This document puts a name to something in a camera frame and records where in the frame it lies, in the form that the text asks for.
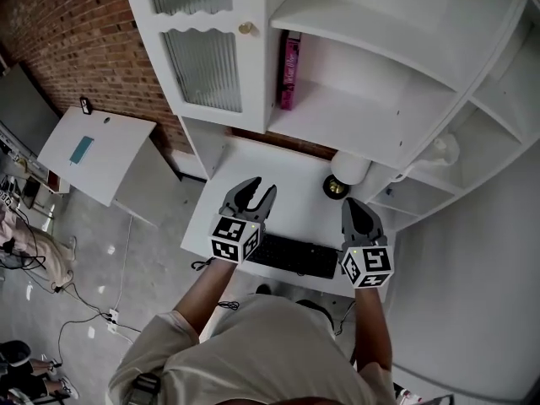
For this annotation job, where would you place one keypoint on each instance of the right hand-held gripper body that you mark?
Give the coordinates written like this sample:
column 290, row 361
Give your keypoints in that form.
column 367, row 264

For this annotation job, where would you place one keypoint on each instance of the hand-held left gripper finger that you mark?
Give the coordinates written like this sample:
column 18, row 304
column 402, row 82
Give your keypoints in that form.
column 263, row 209
column 236, row 198

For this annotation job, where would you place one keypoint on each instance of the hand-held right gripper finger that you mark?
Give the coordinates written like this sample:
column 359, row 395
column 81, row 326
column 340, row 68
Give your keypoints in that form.
column 367, row 224
column 347, row 222

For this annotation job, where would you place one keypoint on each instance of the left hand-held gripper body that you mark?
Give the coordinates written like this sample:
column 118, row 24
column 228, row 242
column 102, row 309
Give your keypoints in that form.
column 230, row 239

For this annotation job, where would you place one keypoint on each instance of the pink book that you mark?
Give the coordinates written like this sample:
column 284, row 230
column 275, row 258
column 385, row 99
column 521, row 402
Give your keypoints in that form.
column 290, row 70

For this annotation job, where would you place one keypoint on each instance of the person's right forearm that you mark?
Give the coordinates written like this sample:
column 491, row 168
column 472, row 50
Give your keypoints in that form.
column 373, row 327

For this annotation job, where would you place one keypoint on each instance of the person's left forearm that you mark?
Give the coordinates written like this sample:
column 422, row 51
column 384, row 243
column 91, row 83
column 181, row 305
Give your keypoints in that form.
column 206, row 298

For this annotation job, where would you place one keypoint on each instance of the white desk with hutch shelves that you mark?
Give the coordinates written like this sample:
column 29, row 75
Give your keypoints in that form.
column 295, row 201

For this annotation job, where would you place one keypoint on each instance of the black keyboard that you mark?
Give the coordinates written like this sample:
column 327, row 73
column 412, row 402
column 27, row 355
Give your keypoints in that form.
column 295, row 253

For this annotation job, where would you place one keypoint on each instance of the white table lamp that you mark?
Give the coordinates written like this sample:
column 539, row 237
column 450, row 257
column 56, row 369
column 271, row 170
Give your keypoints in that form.
column 350, row 167

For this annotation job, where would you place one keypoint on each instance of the white plastic bag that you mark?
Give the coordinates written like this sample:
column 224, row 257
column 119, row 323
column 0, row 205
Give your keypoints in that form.
column 443, row 152

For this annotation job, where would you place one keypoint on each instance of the person's beige shirt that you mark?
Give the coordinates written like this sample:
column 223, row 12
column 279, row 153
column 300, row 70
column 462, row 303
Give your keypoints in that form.
column 261, row 352

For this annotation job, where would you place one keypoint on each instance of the white ribbed glass cabinet door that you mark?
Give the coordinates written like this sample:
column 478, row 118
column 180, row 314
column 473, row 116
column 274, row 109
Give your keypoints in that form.
column 202, row 70

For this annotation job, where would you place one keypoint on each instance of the white side table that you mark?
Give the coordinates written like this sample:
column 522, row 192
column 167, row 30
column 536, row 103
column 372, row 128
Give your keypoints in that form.
column 105, row 163

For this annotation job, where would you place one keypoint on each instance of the white power strip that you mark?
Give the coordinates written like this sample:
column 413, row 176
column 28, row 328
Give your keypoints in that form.
column 113, row 320

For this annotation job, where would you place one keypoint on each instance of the gold door knob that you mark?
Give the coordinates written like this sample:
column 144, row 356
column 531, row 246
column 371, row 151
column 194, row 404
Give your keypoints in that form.
column 246, row 28

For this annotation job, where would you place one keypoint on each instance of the red-brown box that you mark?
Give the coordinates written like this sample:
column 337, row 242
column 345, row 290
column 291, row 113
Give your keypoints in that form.
column 58, row 182

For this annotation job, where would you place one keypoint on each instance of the beige cloth bundle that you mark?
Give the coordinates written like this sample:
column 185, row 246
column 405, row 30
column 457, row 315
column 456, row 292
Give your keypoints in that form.
column 46, row 247

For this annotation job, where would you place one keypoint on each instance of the grey partition board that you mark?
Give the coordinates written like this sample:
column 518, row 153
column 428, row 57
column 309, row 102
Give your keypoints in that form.
column 25, row 112

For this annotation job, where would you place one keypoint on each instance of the small black frame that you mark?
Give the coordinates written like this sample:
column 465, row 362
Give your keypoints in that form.
column 85, row 106

